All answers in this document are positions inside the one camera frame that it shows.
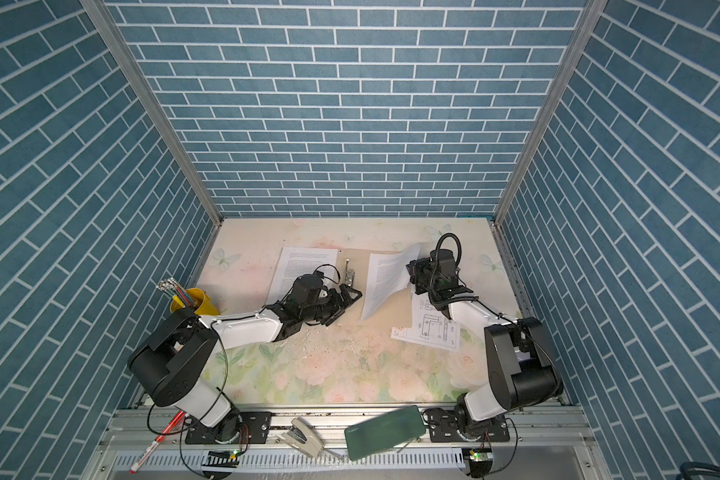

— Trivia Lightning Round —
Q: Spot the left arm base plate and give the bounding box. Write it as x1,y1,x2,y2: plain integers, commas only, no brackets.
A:
185,411,272,446

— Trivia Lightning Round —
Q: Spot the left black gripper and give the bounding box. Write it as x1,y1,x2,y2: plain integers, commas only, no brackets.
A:
300,283,363,325

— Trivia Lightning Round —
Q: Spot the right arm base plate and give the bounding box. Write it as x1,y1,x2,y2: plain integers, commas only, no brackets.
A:
422,408,510,443

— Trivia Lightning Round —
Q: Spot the diagram paper sheet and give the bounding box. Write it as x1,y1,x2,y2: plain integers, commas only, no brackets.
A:
391,294,461,352

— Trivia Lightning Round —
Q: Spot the coloured pens bundle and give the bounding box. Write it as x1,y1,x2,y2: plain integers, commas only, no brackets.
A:
156,277,196,309

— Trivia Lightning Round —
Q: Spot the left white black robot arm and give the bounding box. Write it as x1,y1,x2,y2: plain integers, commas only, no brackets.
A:
127,270,362,441

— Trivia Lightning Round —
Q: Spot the beige cardboard folder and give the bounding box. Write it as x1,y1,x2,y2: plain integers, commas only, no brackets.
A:
263,247,421,328

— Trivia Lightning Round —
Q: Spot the yellow pen cup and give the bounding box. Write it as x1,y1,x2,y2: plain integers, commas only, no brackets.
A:
170,288,220,316

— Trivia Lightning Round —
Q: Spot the printed text paper sheet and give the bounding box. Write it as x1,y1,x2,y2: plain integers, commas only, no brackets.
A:
265,247,339,304

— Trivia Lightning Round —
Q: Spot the grey stapler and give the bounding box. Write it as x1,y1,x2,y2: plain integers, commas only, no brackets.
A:
280,418,324,458

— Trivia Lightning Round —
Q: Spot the metal folder clip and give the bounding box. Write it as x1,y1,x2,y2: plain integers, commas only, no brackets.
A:
344,258,355,287

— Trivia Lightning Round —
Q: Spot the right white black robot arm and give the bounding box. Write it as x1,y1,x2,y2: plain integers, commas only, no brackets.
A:
406,249,564,437

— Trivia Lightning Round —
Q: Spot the red marker pen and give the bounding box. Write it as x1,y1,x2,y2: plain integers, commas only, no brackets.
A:
129,410,185,474

